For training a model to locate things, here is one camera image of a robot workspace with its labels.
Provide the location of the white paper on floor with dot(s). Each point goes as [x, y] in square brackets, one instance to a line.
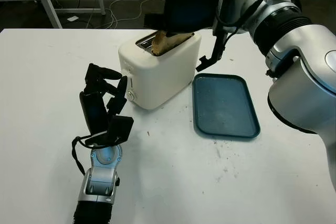
[72, 19]

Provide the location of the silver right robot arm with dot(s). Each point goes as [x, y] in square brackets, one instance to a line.
[294, 64]

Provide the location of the brown bread slice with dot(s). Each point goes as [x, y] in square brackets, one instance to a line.
[162, 43]

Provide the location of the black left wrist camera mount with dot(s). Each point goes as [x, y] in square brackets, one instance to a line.
[120, 129]

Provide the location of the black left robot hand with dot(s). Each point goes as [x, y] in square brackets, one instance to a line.
[94, 111]

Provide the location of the white two-slot toaster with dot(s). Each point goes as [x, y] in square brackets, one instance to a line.
[157, 82]

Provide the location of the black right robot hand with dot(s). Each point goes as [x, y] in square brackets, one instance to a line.
[189, 6]

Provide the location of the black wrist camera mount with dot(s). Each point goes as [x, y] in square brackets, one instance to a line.
[120, 129]
[219, 45]

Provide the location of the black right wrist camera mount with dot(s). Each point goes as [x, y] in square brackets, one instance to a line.
[219, 45]

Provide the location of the teal plastic tray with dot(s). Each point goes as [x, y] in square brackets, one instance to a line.
[223, 103]

